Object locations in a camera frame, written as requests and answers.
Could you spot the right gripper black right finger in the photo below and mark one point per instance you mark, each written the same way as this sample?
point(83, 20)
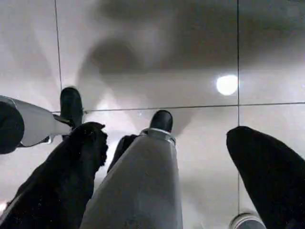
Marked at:
point(274, 181)

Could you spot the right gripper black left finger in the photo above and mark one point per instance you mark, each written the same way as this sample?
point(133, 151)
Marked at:
point(59, 181)

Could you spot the black left robot foot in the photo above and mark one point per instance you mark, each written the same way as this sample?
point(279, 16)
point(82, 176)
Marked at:
point(71, 105)

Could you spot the black robot foot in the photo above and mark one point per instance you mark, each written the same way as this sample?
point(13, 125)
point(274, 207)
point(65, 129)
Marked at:
point(162, 120)
point(71, 105)

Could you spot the grey right robot leg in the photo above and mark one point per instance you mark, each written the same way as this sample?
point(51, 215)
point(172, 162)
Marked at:
point(143, 186)

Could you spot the black right robot foot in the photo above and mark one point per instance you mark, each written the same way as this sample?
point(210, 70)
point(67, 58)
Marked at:
point(162, 120)

